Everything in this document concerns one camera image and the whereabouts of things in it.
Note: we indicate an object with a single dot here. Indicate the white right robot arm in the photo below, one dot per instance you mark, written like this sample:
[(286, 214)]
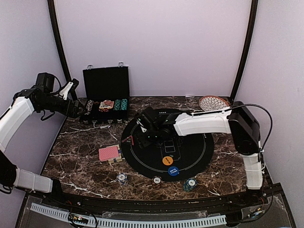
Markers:
[(236, 120)]

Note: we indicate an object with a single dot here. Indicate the left black frame post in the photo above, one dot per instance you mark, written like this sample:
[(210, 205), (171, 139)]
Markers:
[(57, 38)]

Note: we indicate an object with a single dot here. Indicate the orange big blind button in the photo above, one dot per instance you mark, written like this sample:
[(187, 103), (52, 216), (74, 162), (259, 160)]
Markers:
[(167, 160)]

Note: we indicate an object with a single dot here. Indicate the red chip stack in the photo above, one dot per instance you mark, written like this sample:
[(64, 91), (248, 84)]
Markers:
[(156, 182)]

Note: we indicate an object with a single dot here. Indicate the blue-green chip stack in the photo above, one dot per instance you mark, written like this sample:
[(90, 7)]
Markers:
[(189, 184)]

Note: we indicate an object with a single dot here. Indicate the blue chip stack left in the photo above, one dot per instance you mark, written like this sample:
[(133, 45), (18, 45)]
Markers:
[(122, 179)]

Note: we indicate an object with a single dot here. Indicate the yellow card deck box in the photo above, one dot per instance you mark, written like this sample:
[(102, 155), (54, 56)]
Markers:
[(119, 158)]

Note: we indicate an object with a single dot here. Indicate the blue small blind button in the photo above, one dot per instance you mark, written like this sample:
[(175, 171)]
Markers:
[(173, 171)]

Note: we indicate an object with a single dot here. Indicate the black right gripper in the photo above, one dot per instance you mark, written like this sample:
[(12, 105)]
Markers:
[(143, 142)]

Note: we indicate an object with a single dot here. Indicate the patterned ceramic plate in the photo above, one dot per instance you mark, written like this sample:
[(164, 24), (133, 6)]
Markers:
[(212, 103)]

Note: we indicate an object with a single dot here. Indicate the red-backed playing card deck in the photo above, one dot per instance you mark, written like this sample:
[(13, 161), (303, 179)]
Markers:
[(108, 153)]

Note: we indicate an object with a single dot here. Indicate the red triangular dealer button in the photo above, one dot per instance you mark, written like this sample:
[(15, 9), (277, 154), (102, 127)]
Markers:
[(128, 140)]

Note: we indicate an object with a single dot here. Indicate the black poker chip case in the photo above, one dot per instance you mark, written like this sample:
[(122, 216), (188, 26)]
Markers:
[(107, 92)]

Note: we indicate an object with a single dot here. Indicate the black frame post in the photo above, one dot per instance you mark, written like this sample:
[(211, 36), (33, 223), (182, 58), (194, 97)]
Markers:
[(245, 51), (57, 38)]

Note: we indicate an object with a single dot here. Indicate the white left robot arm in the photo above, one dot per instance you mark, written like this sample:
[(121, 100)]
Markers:
[(39, 98)]

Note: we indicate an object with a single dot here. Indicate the right black frame post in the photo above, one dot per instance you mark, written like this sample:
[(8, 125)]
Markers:
[(245, 51)]

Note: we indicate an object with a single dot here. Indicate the round black poker mat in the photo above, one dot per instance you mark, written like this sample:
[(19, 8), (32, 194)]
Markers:
[(191, 154)]

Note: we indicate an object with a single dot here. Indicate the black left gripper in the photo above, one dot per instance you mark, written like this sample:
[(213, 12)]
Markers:
[(67, 112)]

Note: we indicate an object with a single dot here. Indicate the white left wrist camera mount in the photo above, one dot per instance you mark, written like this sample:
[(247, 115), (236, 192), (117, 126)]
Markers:
[(68, 88)]

